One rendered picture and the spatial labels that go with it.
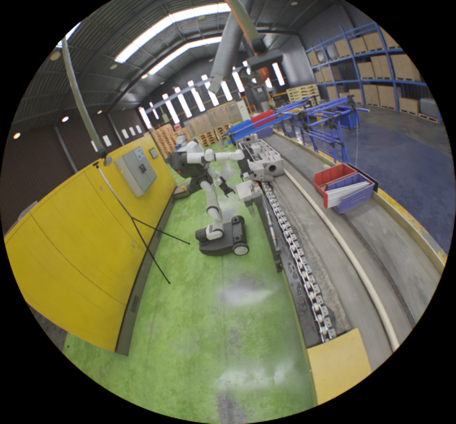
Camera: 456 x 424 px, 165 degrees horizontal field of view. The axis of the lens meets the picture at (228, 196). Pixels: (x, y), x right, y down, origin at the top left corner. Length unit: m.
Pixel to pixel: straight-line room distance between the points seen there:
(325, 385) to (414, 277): 0.67
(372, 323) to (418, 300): 0.29
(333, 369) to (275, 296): 1.13
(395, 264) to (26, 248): 2.70
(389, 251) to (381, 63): 10.11
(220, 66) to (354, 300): 8.88
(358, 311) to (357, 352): 0.22
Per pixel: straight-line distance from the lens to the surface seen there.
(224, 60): 8.88
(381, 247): 1.07
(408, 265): 1.08
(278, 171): 1.67
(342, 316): 0.85
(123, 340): 2.42
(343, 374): 0.75
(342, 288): 0.89
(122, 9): 10.82
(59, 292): 2.00
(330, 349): 0.73
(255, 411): 1.72
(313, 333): 0.80
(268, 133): 3.41
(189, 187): 1.70
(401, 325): 0.96
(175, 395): 2.01
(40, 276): 1.95
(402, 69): 10.00
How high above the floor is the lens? 1.57
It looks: 29 degrees down
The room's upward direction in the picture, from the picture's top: 25 degrees counter-clockwise
